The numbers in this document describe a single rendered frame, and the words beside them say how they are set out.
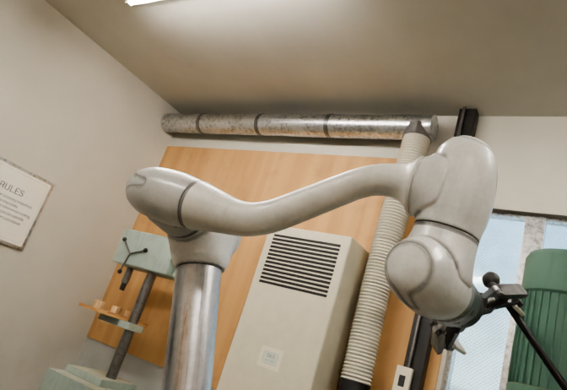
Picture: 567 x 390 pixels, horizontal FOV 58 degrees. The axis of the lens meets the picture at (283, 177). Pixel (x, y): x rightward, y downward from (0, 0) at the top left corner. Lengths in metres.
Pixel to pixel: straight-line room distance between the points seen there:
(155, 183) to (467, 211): 0.58
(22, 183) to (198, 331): 2.56
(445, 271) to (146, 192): 0.59
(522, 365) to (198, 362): 0.64
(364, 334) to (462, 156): 1.87
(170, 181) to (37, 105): 2.61
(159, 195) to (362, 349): 1.76
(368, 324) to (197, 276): 1.61
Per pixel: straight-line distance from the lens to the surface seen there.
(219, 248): 1.13
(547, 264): 1.20
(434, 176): 0.82
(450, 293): 0.77
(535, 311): 1.19
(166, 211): 1.01
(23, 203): 3.54
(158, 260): 3.11
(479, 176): 0.82
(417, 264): 0.74
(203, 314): 1.10
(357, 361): 2.60
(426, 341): 2.62
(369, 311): 2.63
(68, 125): 3.69
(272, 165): 3.47
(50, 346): 3.89
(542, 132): 3.00
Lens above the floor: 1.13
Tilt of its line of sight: 19 degrees up
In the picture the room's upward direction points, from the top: 18 degrees clockwise
